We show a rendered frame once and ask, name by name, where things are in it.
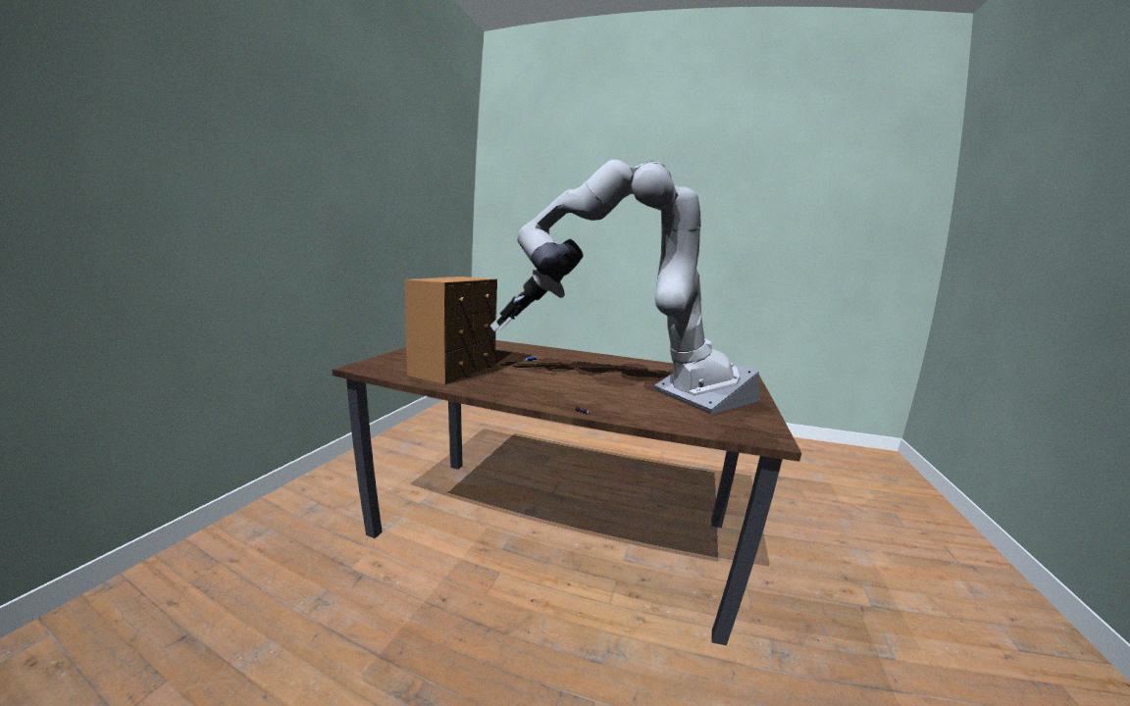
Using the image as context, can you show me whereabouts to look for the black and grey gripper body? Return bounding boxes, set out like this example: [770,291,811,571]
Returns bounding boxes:
[519,276,547,305]

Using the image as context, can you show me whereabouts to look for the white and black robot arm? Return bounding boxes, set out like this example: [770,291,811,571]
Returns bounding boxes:
[518,160,740,396]

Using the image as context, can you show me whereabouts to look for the brown wooden drawer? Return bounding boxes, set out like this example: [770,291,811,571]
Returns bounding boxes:
[446,345,472,382]
[473,339,494,371]
[445,284,473,317]
[445,315,472,350]
[473,310,495,342]
[473,281,496,312]

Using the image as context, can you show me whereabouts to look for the wooden chest of drawers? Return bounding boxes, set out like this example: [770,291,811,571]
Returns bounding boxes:
[405,277,497,384]

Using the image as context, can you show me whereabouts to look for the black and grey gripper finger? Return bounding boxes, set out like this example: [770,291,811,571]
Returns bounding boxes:
[499,299,534,329]
[490,295,529,331]

